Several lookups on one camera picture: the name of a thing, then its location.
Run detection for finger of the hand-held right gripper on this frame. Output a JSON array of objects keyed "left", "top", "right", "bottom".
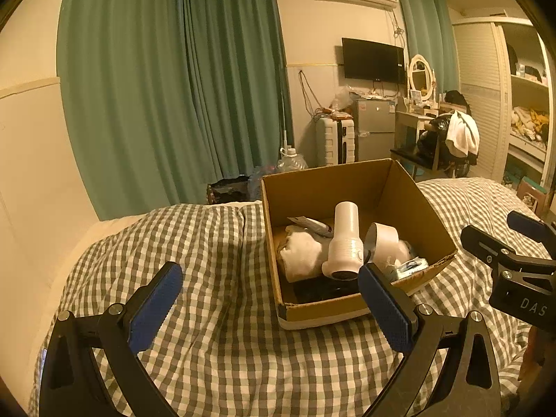
[
  {"left": 507, "top": 211, "right": 556, "bottom": 248},
  {"left": 460, "top": 224, "right": 556, "bottom": 279}
]

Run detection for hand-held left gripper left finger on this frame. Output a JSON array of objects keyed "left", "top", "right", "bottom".
[{"left": 39, "top": 261, "right": 183, "bottom": 417}]

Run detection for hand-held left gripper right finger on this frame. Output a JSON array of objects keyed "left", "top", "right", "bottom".
[{"left": 357, "top": 263, "right": 503, "bottom": 417}]

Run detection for small blue box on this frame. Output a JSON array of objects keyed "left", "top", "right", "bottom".
[{"left": 391, "top": 257, "right": 430, "bottom": 281}]

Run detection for brown cardboard box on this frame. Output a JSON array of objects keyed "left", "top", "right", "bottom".
[{"left": 261, "top": 158, "right": 458, "bottom": 331}]

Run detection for black headband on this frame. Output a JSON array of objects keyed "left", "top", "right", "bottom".
[{"left": 292, "top": 276, "right": 361, "bottom": 302}]

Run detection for white cup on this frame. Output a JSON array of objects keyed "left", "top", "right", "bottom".
[{"left": 364, "top": 222, "right": 399, "bottom": 265}]

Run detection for white hair dryer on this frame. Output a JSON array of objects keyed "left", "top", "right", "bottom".
[{"left": 321, "top": 201, "right": 365, "bottom": 281}]

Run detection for white socks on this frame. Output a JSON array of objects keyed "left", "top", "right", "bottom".
[{"left": 279, "top": 230, "right": 331, "bottom": 282}]

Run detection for white squeeze tube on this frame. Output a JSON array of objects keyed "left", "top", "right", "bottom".
[{"left": 287, "top": 216, "right": 334, "bottom": 237}]

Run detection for small cardboard box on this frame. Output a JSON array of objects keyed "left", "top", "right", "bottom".
[{"left": 517, "top": 177, "right": 548, "bottom": 209}]

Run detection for grey checked blanket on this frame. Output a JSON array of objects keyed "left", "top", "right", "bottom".
[{"left": 28, "top": 178, "right": 556, "bottom": 417}]

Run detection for pile of plush toys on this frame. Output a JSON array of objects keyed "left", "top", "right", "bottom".
[{"left": 510, "top": 106, "right": 556, "bottom": 140}]

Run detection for white garment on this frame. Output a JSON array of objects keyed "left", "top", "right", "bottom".
[{"left": 445, "top": 111, "right": 481, "bottom": 157}]

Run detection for black chair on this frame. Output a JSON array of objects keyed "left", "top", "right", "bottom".
[{"left": 390, "top": 145, "right": 439, "bottom": 179}]

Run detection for chair with clothes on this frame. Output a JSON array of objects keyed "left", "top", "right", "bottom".
[{"left": 417, "top": 90, "right": 481, "bottom": 179}]

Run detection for dark storage basket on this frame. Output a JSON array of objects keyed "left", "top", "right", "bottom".
[{"left": 206, "top": 177, "right": 250, "bottom": 205}]

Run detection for white wardrobe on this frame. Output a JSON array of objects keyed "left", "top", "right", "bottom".
[{"left": 452, "top": 17, "right": 556, "bottom": 218}]

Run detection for white dressing table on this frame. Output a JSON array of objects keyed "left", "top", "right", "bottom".
[{"left": 394, "top": 108, "right": 439, "bottom": 148}]

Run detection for grey small fridge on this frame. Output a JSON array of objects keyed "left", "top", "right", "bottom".
[{"left": 354, "top": 98, "right": 397, "bottom": 161}]

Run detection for clear plastic bag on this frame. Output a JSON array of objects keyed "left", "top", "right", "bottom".
[{"left": 247, "top": 165, "right": 279, "bottom": 203}]

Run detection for clear water jug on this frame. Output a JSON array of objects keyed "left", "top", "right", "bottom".
[{"left": 277, "top": 148, "right": 308, "bottom": 173}]

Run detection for white suitcase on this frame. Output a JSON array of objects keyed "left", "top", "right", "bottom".
[{"left": 315, "top": 116, "right": 357, "bottom": 166}]

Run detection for white oval mirror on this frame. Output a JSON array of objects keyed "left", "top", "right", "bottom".
[{"left": 407, "top": 54, "right": 436, "bottom": 100}]

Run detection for crumpled plastic bag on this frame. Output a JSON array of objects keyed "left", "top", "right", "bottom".
[{"left": 330, "top": 87, "right": 357, "bottom": 111}]

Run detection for white pole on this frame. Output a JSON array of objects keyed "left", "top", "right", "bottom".
[{"left": 281, "top": 91, "right": 289, "bottom": 150}]

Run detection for narrow green curtain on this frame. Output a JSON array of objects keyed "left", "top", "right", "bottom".
[{"left": 397, "top": 0, "right": 461, "bottom": 94}]

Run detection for wide green curtain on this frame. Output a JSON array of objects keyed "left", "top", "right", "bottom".
[{"left": 56, "top": 0, "right": 293, "bottom": 222}]

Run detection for black wall television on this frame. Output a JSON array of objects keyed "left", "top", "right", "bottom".
[{"left": 341, "top": 38, "right": 404, "bottom": 84}]

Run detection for hanging wall cable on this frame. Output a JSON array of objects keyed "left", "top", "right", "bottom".
[{"left": 299, "top": 69, "right": 324, "bottom": 116}]

